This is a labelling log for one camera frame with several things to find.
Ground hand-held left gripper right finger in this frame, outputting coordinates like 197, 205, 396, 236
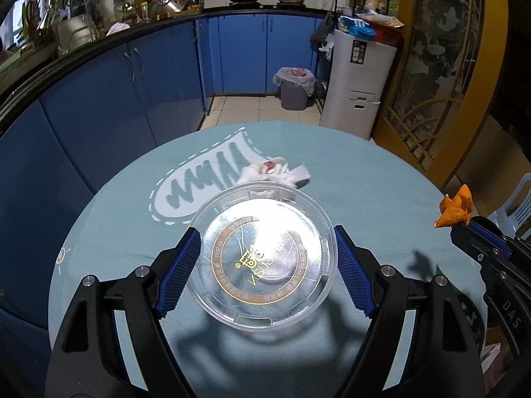
334, 225, 487, 398

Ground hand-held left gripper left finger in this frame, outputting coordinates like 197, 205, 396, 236
43, 228, 204, 398

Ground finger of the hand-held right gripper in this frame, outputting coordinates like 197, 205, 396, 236
450, 216, 515, 267

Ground orange food piece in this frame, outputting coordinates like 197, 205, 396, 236
433, 184, 474, 230

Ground clear round plastic lid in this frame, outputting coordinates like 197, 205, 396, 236
188, 179, 336, 332

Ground light blue plastic chair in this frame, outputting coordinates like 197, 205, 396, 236
487, 174, 531, 242

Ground white crumpled tissue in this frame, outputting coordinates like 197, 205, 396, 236
236, 156, 312, 190

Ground wooden door with etched glass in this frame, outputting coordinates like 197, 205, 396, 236
371, 0, 510, 190

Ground blue kitchen base cabinets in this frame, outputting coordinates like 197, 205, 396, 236
0, 8, 333, 341

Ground white plastic drawer cabinet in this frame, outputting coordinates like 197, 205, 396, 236
319, 29, 398, 141

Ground grey bin with plastic bag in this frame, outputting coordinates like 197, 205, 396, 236
273, 67, 317, 111

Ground dark hanging cloth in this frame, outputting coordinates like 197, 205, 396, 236
310, 12, 335, 45

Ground blue wipes packet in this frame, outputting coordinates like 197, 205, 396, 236
339, 17, 376, 39

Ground steel dish rack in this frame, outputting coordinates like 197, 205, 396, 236
50, 14, 99, 51

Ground steel bowl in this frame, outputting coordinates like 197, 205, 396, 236
149, 0, 188, 20

